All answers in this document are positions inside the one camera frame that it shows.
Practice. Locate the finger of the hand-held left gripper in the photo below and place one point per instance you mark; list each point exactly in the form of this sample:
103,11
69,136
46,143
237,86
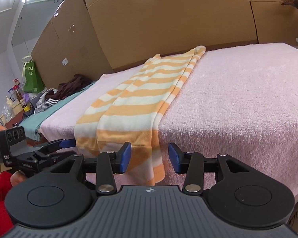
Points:
67,143
62,156

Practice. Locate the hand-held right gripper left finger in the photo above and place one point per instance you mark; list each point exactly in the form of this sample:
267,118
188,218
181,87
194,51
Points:
126,157

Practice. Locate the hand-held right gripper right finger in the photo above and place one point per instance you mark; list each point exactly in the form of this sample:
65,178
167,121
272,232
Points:
173,157

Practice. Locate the orange striped garment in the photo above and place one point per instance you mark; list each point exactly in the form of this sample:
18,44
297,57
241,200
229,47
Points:
139,99

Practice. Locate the person's left forearm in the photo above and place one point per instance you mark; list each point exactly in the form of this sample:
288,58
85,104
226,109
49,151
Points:
0,188

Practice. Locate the person's left hand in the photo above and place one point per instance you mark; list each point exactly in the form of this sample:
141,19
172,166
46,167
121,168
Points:
18,178

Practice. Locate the teal blanket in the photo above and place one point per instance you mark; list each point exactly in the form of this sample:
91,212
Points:
39,121

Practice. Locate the navy striped garment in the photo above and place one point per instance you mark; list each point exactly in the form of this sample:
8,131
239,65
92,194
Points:
46,104

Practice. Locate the cluster of bottles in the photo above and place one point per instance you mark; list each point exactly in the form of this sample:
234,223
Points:
17,91

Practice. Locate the dark brown garment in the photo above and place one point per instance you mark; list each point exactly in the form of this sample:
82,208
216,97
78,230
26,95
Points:
72,85

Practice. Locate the green paper bag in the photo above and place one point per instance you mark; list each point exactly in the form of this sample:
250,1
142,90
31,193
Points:
33,76

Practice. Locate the small white box label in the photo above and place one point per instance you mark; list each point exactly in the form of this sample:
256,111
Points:
64,62

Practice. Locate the pink towel blanket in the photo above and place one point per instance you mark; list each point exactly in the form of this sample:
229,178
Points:
238,91

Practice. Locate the cardboard box with small label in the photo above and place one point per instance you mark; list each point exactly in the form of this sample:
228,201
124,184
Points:
72,34

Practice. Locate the large cardboard box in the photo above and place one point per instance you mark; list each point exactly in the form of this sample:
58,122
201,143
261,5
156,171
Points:
164,22

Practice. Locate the plain low cardboard box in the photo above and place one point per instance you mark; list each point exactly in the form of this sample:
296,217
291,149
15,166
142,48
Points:
273,22

